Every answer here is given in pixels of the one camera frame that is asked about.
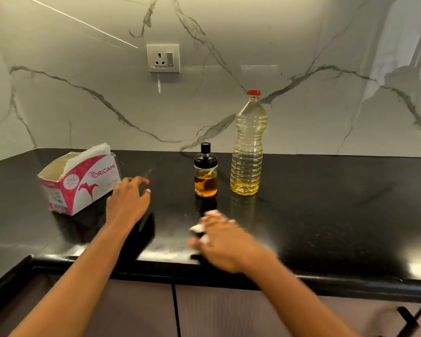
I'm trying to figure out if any person's right hand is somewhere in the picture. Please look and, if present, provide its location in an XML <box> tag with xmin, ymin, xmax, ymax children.
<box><xmin>188</xmin><ymin>210</ymin><xmax>278</xmax><ymax>274</ymax></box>

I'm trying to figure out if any person's left hand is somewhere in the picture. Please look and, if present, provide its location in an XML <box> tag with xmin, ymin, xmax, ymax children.
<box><xmin>105</xmin><ymin>176</ymin><xmax>152</xmax><ymax>228</ymax></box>

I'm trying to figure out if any single white tissue sheet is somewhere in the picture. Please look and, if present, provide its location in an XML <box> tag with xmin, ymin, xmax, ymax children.
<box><xmin>189</xmin><ymin>209</ymin><xmax>220</xmax><ymax>244</ymax></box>

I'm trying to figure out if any small glass oil bottle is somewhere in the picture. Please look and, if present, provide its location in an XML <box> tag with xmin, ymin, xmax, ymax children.
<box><xmin>194</xmin><ymin>142</ymin><xmax>218</xmax><ymax>198</ymax></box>

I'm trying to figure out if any black knobbed bottle lid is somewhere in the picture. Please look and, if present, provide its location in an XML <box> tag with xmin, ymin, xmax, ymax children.
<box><xmin>194</xmin><ymin>142</ymin><xmax>218</xmax><ymax>169</ymax></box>

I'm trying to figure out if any large clear plastic oil bottle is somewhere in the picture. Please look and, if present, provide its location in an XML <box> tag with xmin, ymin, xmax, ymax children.
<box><xmin>230</xmin><ymin>89</ymin><xmax>269</xmax><ymax>196</ymax></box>

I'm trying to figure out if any person's right forearm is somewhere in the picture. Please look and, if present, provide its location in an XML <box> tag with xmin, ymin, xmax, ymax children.
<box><xmin>251</xmin><ymin>254</ymin><xmax>360</xmax><ymax>337</ymax></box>

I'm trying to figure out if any person's left forearm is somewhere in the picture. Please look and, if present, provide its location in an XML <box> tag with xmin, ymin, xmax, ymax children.
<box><xmin>8</xmin><ymin>219</ymin><xmax>129</xmax><ymax>337</ymax></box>

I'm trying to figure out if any black stone countertop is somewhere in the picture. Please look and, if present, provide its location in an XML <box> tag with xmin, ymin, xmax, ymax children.
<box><xmin>0</xmin><ymin>147</ymin><xmax>421</xmax><ymax>304</ymax></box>

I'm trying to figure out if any red and white tissue box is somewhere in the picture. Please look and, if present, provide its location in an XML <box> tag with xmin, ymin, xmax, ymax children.
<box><xmin>37</xmin><ymin>152</ymin><xmax>122</xmax><ymax>217</ymax></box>

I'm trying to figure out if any stack of white tissues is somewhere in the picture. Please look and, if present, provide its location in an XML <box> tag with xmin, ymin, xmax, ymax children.
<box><xmin>64</xmin><ymin>143</ymin><xmax>111</xmax><ymax>172</ymax></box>

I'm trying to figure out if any brown base cabinet door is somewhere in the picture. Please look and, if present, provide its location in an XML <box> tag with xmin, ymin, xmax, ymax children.
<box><xmin>0</xmin><ymin>273</ymin><xmax>176</xmax><ymax>337</ymax></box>
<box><xmin>175</xmin><ymin>284</ymin><xmax>421</xmax><ymax>337</ymax></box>

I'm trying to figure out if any white wall socket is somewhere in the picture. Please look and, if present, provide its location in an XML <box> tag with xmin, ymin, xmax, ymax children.
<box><xmin>146</xmin><ymin>44</ymin><xmax>181</xmax><ymax>73</ymax></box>

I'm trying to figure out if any black cabinet door handle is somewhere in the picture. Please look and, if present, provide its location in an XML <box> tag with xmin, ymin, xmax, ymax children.
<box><xmin>396</xmin><ymin>303</ymin><xmax>421</xmax><ymax>337</ymax></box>

